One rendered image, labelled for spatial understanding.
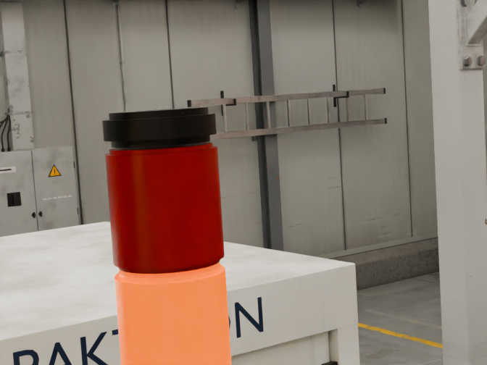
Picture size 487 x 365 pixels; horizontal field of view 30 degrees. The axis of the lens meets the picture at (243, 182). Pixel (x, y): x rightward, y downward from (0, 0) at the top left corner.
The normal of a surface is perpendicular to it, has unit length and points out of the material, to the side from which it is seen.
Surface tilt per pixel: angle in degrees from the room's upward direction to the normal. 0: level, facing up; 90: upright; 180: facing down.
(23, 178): 90
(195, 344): 90
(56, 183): 90
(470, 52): 90
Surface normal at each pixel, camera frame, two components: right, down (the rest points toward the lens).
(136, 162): -0.29, 0.11
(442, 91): -0.81, 0.11
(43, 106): 0.57, 0.04
